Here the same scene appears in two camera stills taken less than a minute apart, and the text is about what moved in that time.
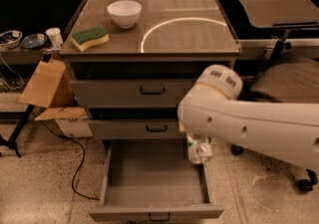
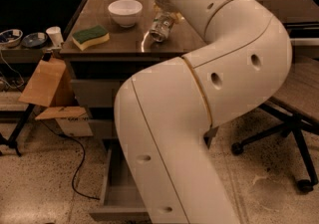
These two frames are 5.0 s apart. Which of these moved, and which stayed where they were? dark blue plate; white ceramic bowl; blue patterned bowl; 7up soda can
Moved: 7up soda can
Stayed: dark blue plate; white ceramic bowl; blue patterned bowl
